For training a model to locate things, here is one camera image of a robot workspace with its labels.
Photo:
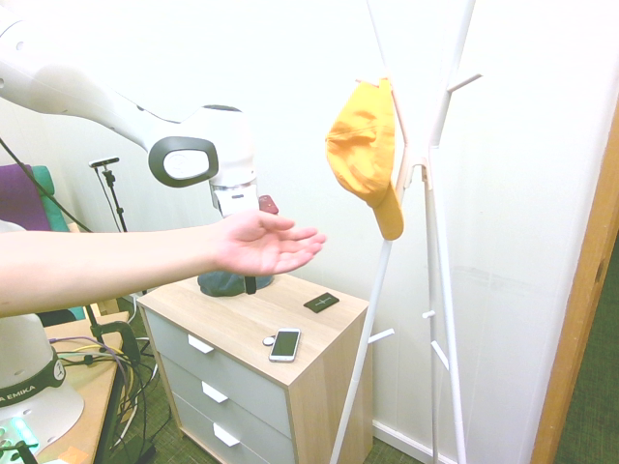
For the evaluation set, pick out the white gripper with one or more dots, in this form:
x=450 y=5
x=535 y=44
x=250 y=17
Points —
x=237 y=202

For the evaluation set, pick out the yellow smiley baseball cap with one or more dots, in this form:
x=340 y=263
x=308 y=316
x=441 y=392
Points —
x=360 y=140

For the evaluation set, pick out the person's bare forearm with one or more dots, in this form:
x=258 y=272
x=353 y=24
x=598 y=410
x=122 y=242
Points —
x=97 y=266

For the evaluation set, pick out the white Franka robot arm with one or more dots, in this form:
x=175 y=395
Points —
x=72 y=96

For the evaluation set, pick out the dark blue-grey baseball cap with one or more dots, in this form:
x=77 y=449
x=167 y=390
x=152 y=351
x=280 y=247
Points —
x=222 y=285

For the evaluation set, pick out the person's bare hand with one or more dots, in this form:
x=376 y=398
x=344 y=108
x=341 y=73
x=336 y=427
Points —
x=261 y=246

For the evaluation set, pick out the wooden dresser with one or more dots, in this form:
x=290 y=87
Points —
x=232 y=324

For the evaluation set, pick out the small round white disc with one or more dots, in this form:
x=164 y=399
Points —
x=267 y=341

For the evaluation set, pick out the white smartphone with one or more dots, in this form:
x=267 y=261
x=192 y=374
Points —
x=285 y=344

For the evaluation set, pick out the black card wallet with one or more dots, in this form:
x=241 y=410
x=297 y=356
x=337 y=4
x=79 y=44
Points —
x=322 y=303

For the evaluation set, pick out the black table clamp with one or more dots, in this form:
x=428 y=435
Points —
x=128 y=338

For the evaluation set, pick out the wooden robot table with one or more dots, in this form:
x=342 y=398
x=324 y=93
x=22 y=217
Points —
x=92 y=401

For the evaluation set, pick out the white coat rack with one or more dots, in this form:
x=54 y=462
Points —
x=417 y=171

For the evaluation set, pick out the purple cushion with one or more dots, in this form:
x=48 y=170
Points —
x=19 y=203

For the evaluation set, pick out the black camera tripod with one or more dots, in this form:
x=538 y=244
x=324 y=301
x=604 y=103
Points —
x=117 y=203

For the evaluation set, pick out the black stereo camera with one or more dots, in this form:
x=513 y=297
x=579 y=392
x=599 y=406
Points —
x=104 y=162

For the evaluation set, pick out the wooden door frame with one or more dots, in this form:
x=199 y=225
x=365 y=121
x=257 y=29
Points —
x=580 y=314

